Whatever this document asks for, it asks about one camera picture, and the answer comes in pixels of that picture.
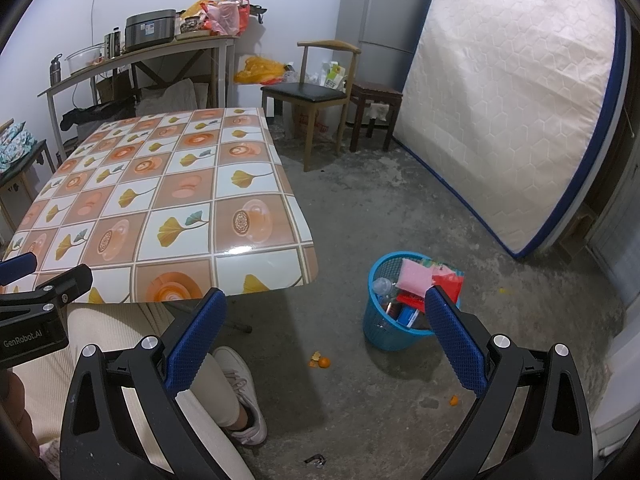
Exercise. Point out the table with patterned tablecloth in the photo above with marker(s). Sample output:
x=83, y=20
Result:
x=200, y=195

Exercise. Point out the wooden chair with black seat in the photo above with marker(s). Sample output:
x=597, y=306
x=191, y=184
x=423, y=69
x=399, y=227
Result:
x=305, y=92

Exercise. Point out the long grey side table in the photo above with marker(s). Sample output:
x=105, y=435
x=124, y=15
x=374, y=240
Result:
x=165, y=47

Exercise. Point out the clear plastic bottle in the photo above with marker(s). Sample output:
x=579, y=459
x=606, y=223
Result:
x=382, y=286

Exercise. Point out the grey rice cooker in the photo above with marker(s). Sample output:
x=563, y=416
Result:
x=150, y=27

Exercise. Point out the white packages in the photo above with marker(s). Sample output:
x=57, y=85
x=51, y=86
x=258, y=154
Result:
x=332, y=77

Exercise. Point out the silver refrigerator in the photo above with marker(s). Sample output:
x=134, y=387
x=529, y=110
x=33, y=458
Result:
x=380, y=15

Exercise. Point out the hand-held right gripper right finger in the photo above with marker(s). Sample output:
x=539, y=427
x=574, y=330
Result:
x=455, y=345

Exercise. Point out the cardboard box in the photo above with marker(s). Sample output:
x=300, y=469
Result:
x=112, y=87

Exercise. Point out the grey white cloth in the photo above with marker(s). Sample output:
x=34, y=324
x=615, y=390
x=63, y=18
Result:
x=170, y=95

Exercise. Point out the red packet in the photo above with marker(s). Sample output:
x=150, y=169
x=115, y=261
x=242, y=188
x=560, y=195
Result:
x=447, y=280

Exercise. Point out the blue plastic waste basket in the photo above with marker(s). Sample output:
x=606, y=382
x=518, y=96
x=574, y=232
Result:
x=385, y=330

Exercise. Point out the metal water bottle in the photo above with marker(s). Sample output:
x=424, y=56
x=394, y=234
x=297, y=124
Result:
x=56, y=72

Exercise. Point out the orange peel scrap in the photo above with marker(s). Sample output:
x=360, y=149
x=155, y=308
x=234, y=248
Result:
x=454, y=401
x=324, y=362

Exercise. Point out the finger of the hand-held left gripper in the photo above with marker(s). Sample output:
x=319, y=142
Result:
x=65, y=280
x=17, y=267

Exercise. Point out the floral cushion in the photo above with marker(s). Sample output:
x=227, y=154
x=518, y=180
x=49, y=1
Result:
x=12, y=147

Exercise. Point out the pink plastic bag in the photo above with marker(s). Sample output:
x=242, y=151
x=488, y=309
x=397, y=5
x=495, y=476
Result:
x=227, y=17

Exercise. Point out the metal canisters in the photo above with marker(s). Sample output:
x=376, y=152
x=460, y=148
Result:
x=112, y=42

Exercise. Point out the pink packet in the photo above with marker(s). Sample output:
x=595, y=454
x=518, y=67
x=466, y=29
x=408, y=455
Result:
x=415, y=275

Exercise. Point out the clear plastic bowl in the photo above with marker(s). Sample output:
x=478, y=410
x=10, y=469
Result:
x=82, y=60

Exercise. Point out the black clothing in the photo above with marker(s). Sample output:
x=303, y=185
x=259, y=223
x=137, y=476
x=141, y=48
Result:
x=95, y=112

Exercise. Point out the person's white shoe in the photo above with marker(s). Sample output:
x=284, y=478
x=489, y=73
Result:
x=240, y=375

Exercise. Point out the yellow packet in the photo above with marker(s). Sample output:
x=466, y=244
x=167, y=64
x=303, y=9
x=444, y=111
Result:
x=195, y=7

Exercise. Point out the white mattress with blue edge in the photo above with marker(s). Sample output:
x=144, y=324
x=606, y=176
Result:
x=500, y=110

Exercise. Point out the dark wooden stool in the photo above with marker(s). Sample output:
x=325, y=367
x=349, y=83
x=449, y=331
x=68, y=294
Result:
x=375, y=91

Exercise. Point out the wooden chair with cushion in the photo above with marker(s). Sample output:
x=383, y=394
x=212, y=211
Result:
x=30, y=160

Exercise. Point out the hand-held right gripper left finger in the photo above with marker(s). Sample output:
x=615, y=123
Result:
x=197, y=345

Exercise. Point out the white printed sack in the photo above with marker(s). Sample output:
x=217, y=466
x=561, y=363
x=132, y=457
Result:
x=312, y=120

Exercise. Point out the yellow plastic bag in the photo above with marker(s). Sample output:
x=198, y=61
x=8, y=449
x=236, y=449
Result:
x=257, y=70

